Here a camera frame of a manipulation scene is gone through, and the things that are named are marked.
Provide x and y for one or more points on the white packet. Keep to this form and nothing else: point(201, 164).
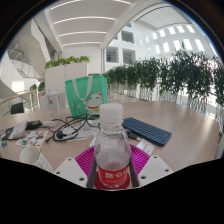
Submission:
point(145, 146)

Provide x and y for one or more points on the white grid-patterned mug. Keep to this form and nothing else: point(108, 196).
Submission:
point(33, 156)

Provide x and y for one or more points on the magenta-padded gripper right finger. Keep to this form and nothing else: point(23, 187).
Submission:
point(153, 169)

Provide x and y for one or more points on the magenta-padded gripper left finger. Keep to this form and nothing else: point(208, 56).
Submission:
point(70, 170)

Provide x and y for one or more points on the white power adapter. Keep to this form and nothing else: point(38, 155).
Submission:
point(49, 123)

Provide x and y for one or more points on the black office chair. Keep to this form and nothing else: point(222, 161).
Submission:
point(17, 108)

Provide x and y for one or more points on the dark blue keyboard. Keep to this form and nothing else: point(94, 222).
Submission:
point(146, 131)

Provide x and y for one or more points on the clear red-labelled water bottle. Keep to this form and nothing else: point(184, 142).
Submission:
point(111, 153)

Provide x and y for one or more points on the white cabinet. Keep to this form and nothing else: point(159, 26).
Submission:
point(56, 80)

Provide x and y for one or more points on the colourful sticker sheet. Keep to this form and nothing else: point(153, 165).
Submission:
point(31, 139)

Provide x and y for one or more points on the ceiling light strips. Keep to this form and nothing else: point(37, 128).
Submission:
point(83, 19)

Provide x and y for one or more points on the small potted green plants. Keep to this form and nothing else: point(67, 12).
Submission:
point(36, 87)

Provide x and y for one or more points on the green plants atop cabinet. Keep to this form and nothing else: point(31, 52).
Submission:
point(66, 61)

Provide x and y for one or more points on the tall clear drinking bottle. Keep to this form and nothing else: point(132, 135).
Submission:
point(54, 105)

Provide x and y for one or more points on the small black case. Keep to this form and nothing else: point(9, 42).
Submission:
point(34, 124)

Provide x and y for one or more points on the row of tall green plants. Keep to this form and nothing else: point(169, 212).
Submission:
point(173, 76)

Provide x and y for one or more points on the green cat-print tote bag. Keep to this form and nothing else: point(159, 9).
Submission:
point(78, 96)

